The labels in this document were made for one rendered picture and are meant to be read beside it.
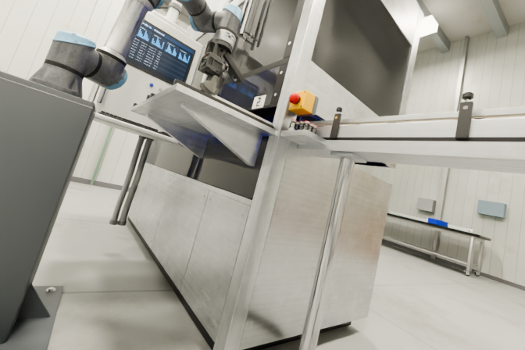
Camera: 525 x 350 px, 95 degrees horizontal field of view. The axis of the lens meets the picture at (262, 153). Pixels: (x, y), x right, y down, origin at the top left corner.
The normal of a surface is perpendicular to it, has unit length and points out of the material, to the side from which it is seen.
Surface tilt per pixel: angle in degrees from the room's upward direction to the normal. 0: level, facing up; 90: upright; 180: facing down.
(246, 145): 90
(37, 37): 90
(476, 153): 90
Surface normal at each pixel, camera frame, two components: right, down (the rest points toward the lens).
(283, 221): 0.61, 0.05
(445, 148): -0.75, -0.29
